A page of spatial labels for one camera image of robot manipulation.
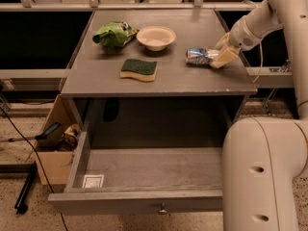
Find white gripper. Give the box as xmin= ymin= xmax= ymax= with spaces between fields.
xmin=210 ymin=16 xmax=262 ymax=68

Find silver blue redbull can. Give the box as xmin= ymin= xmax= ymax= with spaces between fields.
xmin=186 ymin=48 xmax=219 ymax=65

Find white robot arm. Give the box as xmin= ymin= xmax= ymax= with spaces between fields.
xmin=213 ymin=0 xmax=308 ymax=231

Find metal drawer knob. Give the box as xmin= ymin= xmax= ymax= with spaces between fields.
xmin=158 ymin=203 xmax=167 ymax=215

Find grey open top drawer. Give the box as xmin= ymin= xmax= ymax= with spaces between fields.
xmin=49 ymin=122 xmax=233 ymax=215

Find green yellow sponge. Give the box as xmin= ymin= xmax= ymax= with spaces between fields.
xmin=120 ymin=59 xmax=157 ymax=82

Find grey cabinet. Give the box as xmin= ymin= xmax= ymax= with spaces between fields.
xmin=62 ymin=10 xmax=256 ymax=136

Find green chip bag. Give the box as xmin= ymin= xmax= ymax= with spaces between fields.
xmin=92 ymin=21 xmax=139 ymax=47

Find crumpled items in box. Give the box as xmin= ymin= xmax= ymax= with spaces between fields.
xmin=57 ymin=124 xmax=81 ymax=151

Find white tag sticker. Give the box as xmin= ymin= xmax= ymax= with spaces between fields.
xmin=82 ymin=174 xmax=104 ymax=189

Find cardboard box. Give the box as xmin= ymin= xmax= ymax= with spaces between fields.
xmin=35 ymin=95 xmax=80 ymax=185

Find black stand foot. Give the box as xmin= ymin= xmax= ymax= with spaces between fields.
xmin=14 ymin=163 xmax=38 ymax=215

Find white hanging cable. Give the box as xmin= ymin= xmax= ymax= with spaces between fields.
xmin=242 ymin=0 xmax=265 ymax=84

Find black handled tool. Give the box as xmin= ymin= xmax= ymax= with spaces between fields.
xmin=0 ymin=122 xmax=61 ymax=142

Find black floor cable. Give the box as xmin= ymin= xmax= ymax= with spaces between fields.
xmin=0 ymin=106 xmax=69 ymax=231

